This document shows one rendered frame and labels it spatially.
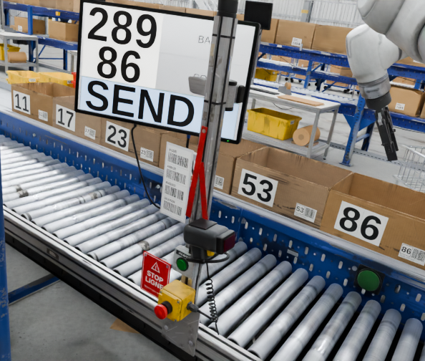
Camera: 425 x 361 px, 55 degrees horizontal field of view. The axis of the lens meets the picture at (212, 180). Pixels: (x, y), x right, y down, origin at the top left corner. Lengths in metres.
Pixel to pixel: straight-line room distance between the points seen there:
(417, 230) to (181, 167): 0.81
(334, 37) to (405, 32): 5.54
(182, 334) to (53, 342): 1.15
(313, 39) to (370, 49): 5.07
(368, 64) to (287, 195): 0.55
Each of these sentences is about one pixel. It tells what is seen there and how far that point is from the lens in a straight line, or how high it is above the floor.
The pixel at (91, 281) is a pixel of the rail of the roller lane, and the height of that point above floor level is 0.69.
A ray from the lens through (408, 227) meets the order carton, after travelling 1.48.
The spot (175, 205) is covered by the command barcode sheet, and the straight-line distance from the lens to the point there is 1.07.
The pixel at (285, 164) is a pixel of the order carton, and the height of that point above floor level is 0.99.
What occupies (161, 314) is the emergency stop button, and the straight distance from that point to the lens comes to 1.09.
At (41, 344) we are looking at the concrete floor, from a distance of 2.28.
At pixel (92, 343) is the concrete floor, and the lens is 2.25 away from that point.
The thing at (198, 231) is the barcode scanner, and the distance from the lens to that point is 0.97.
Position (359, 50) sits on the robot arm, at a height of 1.52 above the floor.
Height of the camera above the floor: 1.53
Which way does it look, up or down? 21 degrees down
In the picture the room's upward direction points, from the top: 8 degrees clockwise
